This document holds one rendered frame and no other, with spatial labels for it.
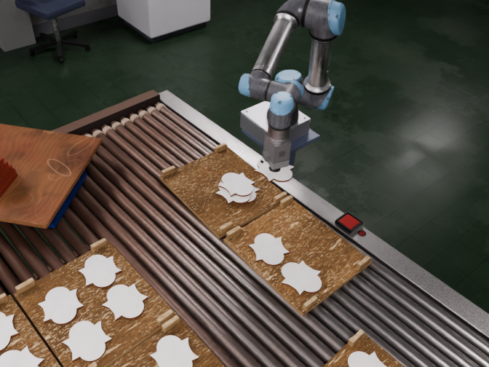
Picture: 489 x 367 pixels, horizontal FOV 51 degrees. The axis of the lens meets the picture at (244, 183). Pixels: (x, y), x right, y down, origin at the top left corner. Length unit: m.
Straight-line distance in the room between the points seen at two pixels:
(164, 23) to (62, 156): 3.17
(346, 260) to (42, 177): 1.16
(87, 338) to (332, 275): 0.82
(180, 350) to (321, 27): 1.23
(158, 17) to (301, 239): 3.52
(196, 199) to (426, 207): 1.96
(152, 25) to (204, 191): 3.19
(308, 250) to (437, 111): 2.91
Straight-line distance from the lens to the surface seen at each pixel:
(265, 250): 1.83
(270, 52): 1.87
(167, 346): 1.61
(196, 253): 1.85
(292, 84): 1.79
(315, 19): 1.99
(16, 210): 1.95
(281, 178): 1.82
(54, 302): 1.76
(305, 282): 1.76
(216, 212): 1.96
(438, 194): 3.72
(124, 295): 1.73
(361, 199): 3.51
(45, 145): 2.20
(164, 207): 2.01
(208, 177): 2.11
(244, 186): 2.02
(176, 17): 5.18
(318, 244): 1.89
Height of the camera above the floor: 2.33
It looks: 42 degrees down
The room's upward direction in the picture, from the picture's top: 3 degrees clockwise
